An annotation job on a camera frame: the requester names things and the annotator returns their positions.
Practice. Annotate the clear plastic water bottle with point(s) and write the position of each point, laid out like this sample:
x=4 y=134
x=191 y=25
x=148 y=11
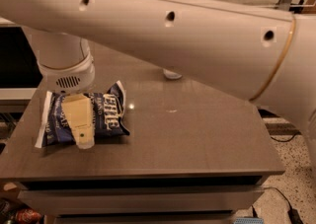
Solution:
x=171 y=75

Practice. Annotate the blue box on floor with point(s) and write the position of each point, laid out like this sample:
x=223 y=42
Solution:
x=248 y=220

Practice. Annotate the red soda can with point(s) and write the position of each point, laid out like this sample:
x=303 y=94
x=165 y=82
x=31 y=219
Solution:
x=27 y=216

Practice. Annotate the blue potato chip bag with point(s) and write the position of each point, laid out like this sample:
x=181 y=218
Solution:
x=108 y=112

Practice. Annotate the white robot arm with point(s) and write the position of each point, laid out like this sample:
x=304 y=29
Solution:
x=260 y=55

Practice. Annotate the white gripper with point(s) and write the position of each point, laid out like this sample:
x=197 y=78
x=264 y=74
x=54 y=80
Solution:
x=69 y=79

